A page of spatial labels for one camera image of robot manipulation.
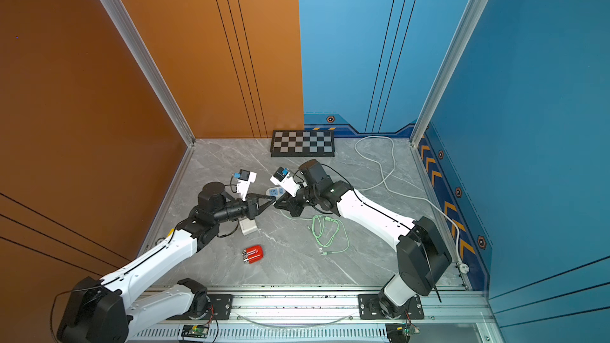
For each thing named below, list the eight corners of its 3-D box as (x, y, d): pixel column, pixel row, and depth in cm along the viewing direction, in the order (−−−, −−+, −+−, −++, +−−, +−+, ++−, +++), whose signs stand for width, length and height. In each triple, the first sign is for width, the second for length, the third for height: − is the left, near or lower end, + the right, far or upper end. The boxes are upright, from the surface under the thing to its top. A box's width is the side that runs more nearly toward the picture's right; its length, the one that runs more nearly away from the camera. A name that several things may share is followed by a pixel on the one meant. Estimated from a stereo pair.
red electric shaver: (242, 264, 84) (240, 260, 81) (245, 248, 87) (243, 244, 85) (262, 264, 84) (260, 260, 81) (264, 248, 87) (262, 244, 85)
